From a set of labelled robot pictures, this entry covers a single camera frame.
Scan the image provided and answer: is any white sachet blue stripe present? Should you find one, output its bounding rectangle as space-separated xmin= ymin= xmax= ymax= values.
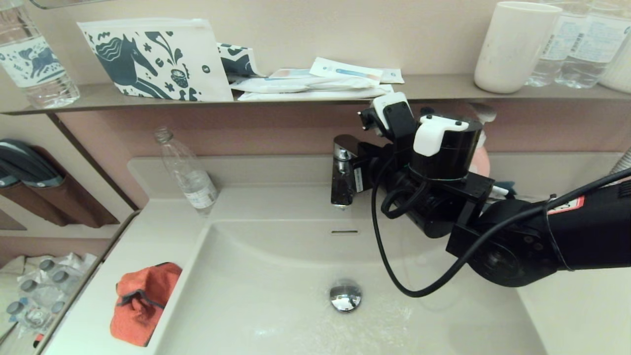
xmin=311 ymin=57 xmax=384 ymax=89

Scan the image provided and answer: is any white plastic cup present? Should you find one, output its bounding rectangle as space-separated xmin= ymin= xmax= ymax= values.
xmin=474 ymin=1 xmax=562 ymax=94

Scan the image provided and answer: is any chrome sink faucet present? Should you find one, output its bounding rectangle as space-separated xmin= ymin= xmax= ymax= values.
xmin=331 ymin=134 xmax=364 ymax=210

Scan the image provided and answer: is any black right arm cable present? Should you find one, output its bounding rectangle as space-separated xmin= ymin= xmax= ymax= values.
xmin=371 ymin=157 xmax=631 ymax=298

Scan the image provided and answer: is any pink pump soap bottle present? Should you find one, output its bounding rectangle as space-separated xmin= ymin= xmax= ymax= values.
xmin=467 ymin=103 xmax=496 ymax=179

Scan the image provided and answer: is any white pouch blue horse print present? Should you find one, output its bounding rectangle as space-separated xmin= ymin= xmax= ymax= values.
xmin=77 ymin=18 xmax=234 ymax=103

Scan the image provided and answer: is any clear water bottle white label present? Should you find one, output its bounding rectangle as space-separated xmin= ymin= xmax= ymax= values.
xmin=525 ymin=0 xmax=591 ymax=87
xmin=555 ymin=0 xmax=631 ymax=89

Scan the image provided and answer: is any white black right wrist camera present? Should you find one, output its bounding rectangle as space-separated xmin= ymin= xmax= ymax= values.
xmin=358 ymin=92 xmax=417 ymax=143

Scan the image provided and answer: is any brown hair dryer holder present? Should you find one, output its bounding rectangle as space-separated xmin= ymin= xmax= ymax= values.
xmin=0 ymin=147 xmax=120 ymax=229

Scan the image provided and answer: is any chrome drain stopper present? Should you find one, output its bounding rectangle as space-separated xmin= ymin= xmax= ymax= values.
xmin=329 ymin=280 xmax=363 ymax=314

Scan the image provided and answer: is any water bottle blue deer label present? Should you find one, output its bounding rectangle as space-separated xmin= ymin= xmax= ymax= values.
xmin=0 ymin=0 xmax=80 ymax=109

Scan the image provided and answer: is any white sink basin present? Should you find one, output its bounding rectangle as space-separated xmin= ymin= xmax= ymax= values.
xmin=148 ymin=217 xmax=550 ymax=355

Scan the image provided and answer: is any dark grey hair dryer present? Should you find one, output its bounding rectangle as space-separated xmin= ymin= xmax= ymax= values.
xmin=0 ymin=140 xmax=65 ymax=189

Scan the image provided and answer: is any grey wall shelf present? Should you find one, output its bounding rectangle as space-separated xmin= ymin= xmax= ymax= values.
xmin=0 ymin=74 xmax=631 ymax=117

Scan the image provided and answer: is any wall mirror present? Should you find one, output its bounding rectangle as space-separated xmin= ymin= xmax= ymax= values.
xmin=29 ymin=0 xmax=134 ymax=10

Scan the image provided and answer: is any folded blue print pouch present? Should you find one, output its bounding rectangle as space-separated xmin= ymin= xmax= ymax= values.
xmin=216 ymin=43 xmax=264 ymax=81

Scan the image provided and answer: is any white corrugated hose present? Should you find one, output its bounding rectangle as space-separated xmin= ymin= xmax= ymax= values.
xmin=610 ymin=147 xmax=631 ymax=176

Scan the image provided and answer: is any long flat white packet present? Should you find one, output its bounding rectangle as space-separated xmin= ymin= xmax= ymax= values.
xmin=238 ymin=84 xmax=395 ymax=102

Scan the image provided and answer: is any empty clear plastic bottle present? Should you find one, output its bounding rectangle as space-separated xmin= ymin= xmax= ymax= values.
xmin=154 ymin=127 xmax=219 ymax=217

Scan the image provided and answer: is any shrink-wrapped water bottle pack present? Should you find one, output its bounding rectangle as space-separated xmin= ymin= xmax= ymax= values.
xmin=0 ymin=253 xmax=99 ymax=346

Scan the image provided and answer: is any orange cleaning cloth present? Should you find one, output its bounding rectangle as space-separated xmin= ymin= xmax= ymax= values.
xmin=109 ymin=262 xmax=182 ymax=347

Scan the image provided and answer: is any white ribbed container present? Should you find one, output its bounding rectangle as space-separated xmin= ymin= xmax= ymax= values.
xmin=597 ymin=35 xmax=631 ymax=94

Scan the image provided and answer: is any white sachet peach print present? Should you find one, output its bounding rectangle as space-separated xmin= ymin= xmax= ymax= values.
xmin=269 ymin=69 xmax=316 ymax=80

